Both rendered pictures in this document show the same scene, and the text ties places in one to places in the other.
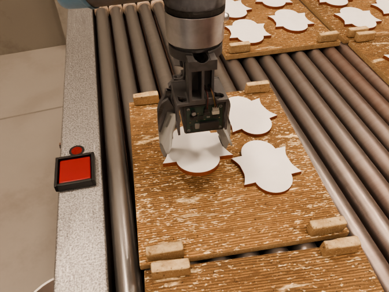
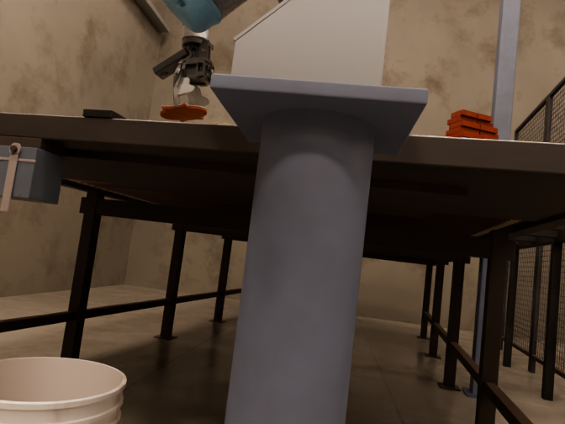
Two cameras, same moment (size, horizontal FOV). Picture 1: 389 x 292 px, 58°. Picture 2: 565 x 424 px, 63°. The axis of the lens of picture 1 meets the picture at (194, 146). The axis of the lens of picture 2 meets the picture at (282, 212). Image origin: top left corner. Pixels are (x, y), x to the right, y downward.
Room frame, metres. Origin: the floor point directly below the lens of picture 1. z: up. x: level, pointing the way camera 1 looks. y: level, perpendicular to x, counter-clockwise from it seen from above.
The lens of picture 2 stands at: (-0.42, 1.00, 0.65)
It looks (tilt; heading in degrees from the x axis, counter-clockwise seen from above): 5 degrees up; 296
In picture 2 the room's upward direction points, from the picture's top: 7 degrees clockwise
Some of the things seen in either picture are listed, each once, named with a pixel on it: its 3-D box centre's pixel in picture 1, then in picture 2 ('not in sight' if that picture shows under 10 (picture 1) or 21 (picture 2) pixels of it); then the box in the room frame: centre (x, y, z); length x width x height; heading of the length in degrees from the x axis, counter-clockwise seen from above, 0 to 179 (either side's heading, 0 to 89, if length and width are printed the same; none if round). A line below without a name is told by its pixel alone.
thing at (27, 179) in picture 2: not in sight; (22, 176); (0.65, 0.29, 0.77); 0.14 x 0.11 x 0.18; 13
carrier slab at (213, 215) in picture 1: (220, 159); not in sight; (0.48, -0.05, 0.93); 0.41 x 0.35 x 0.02; 10
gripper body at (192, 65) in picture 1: (197, 84); (196, 63); (0.41, 0.00, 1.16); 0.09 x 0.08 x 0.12; 10
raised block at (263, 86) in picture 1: (257, 87); not in sight; (0.70, -0.15, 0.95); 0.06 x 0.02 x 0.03; 100
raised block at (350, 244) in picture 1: (340, 245); not in sight; (0.28, -0.23, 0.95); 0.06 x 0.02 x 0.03; 98
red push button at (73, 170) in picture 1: (75, 171); not in sight; (0.45, 0.24, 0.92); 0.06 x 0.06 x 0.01; 13
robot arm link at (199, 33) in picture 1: (197, 25); (195, 37); (0.42, 0.00, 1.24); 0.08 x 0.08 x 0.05
